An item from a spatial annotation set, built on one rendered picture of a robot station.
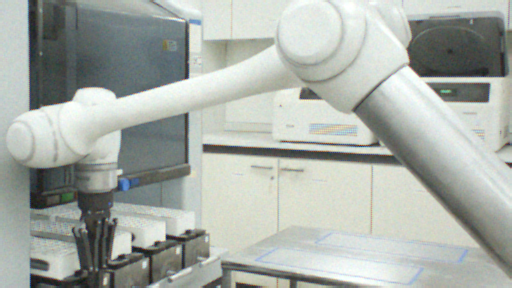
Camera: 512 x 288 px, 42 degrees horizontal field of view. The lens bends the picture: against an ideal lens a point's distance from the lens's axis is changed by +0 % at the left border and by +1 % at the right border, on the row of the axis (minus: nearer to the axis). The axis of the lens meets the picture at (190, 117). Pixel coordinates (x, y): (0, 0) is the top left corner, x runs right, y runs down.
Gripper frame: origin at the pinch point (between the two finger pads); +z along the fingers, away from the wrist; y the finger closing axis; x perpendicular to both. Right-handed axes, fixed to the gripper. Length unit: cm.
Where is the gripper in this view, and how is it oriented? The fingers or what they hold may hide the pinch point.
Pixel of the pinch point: (95, 285)
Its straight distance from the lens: 144.8
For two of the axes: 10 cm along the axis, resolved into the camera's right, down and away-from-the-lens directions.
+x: 8.6, 0.3, -5.1
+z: 0.0, 10.0, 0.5
